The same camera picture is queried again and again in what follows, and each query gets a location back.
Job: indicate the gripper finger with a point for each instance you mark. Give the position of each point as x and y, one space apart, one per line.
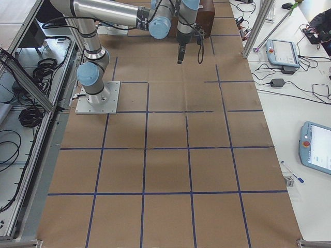
181 53

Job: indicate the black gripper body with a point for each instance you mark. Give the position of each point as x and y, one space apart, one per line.
183 37

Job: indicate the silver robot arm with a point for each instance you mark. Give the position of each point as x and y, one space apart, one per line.
156 20

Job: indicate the dark wooden drawer cabinet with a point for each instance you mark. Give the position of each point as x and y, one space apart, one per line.
205 18

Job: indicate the black power adapter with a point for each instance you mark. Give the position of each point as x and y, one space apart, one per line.
277 83

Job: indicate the far teach pendant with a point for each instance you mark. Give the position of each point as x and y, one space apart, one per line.
282 53

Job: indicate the teach pendant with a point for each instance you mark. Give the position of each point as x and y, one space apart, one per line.
314 146
282 53

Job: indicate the brown paper table cover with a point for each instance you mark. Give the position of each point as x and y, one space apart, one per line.
187 160

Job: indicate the near teach pendant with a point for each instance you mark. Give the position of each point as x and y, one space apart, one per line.
314 146

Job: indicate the blue white pen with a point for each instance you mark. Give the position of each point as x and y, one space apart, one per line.
291 171

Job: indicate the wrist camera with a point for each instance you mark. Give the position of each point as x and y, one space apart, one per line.
199 33

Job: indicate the aluminium frame post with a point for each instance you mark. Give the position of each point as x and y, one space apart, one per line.
266 6

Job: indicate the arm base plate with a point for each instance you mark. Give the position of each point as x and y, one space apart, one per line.
105 102

